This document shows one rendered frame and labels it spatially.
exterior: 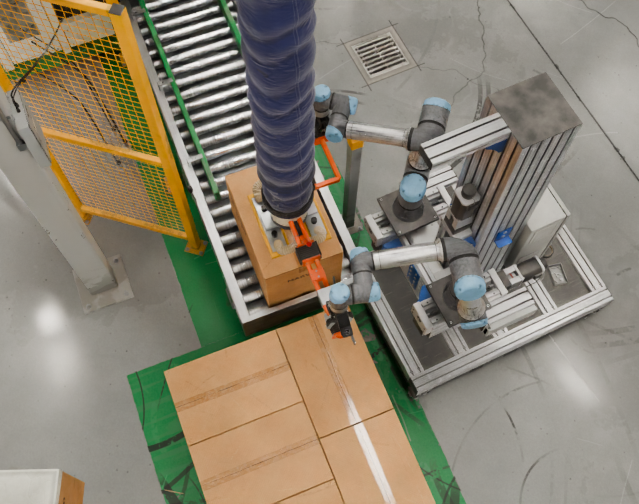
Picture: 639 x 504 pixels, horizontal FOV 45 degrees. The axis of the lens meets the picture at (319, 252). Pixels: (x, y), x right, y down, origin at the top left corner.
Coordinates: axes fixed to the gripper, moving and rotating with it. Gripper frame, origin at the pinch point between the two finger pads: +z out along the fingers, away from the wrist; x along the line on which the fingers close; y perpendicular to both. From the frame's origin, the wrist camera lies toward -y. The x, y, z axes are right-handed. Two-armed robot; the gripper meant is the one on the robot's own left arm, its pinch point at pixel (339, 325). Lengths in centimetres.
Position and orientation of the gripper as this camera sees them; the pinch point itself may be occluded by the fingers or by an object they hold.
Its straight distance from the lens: 323.1
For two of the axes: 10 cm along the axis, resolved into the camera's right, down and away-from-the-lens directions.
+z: 0.0, 3.9, 9.2
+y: -3.4, -8.7, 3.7
